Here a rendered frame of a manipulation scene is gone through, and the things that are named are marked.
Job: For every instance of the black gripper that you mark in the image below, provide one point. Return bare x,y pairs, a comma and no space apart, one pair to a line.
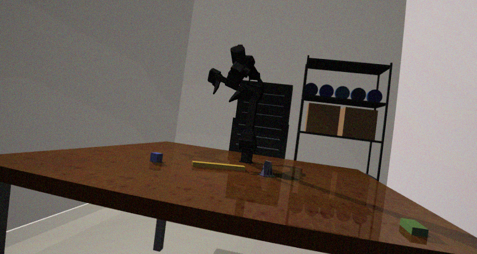
232,81

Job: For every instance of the small blue cube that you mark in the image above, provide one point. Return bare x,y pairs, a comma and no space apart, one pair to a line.
156,157

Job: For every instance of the green block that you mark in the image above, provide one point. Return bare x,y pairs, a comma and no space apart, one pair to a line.
414,227

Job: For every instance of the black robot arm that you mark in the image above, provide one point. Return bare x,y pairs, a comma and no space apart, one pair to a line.
243,66

